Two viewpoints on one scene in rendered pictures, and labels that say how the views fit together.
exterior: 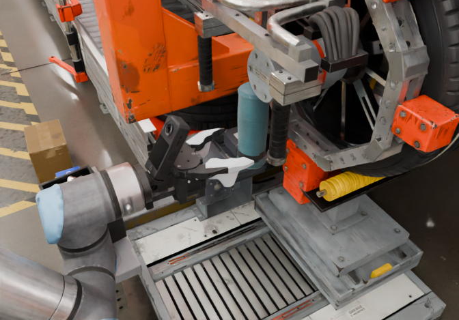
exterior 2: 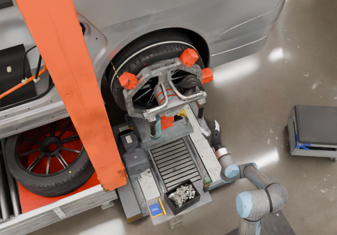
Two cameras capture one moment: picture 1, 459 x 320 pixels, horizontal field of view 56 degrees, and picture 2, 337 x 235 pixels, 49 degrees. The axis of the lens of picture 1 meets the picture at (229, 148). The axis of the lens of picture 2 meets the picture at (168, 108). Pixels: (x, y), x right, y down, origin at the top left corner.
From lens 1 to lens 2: 210 cm
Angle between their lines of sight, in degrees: 54
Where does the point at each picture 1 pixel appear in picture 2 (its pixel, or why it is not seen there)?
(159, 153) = (218, 140)
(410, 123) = (207, 78)
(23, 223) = not seen: outside the picture
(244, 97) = (158, 123)
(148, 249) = not seen: hidden behind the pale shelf
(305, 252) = (171, 136)
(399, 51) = (199, 71)
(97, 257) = not seen: hidden behind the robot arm
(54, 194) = (232, 166)
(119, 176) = (225, 151)
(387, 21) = (193, 68)
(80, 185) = (228, 160)
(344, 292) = (190, 127)
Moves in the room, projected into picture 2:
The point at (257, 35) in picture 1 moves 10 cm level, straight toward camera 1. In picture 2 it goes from (183, 103) to (199, 105)
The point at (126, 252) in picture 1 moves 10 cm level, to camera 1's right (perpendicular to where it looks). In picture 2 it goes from (196, 184) to (197, 171)
